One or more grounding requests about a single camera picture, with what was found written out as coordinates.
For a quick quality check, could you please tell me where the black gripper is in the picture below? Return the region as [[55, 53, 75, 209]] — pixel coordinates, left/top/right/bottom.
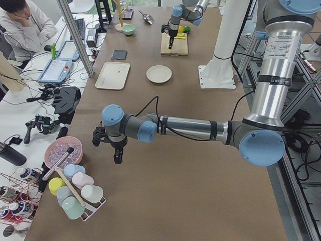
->
[[161, 23, 179, 49], [92, 123, 127, 164]]

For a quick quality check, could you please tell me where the beige round plate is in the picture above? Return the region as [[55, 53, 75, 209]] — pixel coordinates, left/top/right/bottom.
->
[[146, 65, 172, 83]]

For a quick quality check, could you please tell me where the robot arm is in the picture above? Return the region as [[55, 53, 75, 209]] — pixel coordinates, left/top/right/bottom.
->
[[161, 0, 209, 49], [92, 1, 320, 167]]

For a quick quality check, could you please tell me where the cream rabbit tray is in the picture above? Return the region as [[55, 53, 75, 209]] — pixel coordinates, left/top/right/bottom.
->
[[95, 62, 130, 90]]

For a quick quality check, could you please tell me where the yellow plastic knife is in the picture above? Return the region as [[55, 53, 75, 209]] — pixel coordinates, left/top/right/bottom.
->
[[175, 35, 186, 39]]

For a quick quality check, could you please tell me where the bamboo cutting board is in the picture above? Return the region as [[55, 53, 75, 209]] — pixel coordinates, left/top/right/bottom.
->
[[160, 33, 188, 56]]

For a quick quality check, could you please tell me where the green lime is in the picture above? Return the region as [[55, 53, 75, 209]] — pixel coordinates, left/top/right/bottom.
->
[[184, 26, 191, 34]]

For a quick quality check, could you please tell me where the metal scoop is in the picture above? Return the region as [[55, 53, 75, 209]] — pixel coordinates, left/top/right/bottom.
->
[[139, 10, 154, 25]]

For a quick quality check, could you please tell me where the mint green bowl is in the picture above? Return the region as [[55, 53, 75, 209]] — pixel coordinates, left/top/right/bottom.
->
[[122, 24, 136, 36]]

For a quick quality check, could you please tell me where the white cup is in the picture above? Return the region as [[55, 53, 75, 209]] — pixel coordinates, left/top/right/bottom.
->
[[81, 185, 103, 203]]

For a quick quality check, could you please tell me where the pink cup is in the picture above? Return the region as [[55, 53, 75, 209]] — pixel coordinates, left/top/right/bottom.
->
[[72, 172, 94, 190]]

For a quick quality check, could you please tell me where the steel muddler tool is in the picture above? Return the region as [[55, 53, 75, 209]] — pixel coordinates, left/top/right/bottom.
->
[[42, 147, 74, 181]]

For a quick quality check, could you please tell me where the blue cup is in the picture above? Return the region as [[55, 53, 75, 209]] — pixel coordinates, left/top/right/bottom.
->
[[64, 164, 86, 180]]

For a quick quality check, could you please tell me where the grey folded cloth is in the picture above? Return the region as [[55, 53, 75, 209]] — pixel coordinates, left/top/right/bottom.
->
[[111, 50, 127, 60]]

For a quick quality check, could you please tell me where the wooden mug tree stand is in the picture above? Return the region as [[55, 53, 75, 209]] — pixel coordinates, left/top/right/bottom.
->
[[113, 0, 128, 32]]

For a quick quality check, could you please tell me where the white cup rack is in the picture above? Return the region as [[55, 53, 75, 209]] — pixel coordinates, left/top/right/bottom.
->
[[80, 197, 107, 221]]

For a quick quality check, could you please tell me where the pink bowl with ice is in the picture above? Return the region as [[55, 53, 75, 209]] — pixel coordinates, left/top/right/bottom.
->
[[44, 136, 83, 169]]

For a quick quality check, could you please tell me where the grey-blue cup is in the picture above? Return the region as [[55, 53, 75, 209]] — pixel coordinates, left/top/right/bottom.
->
[[56, 186, 74, 207]]

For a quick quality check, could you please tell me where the mint green cup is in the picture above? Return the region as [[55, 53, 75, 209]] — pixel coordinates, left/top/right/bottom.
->
[[62, 196, 85, 220]]

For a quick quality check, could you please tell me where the yellow cup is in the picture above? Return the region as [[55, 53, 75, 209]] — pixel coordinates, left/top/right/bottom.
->
[[48, 177, 66, 196]]

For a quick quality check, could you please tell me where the black keyboard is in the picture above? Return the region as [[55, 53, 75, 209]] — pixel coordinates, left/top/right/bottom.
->
[[75, 18, 86, 40]]

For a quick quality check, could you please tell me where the blue teach pendant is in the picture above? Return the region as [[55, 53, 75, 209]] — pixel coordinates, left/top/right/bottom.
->
[[57, 40, 80, 61], [38, 58, 73, 83]]

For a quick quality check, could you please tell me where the black water bottle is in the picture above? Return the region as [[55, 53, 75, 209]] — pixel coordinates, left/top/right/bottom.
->
[[0, 142, 27, 166]]

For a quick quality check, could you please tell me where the seated person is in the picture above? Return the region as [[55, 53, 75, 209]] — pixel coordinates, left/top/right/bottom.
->
[[1, 1, 57, 62]]

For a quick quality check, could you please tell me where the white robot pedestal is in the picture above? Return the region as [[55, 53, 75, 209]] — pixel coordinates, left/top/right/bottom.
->
[[199, 0, 251, 89]]

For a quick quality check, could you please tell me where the aluminium frame post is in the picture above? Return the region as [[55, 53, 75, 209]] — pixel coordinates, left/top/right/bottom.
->
[[57, 0, 94, 77]]

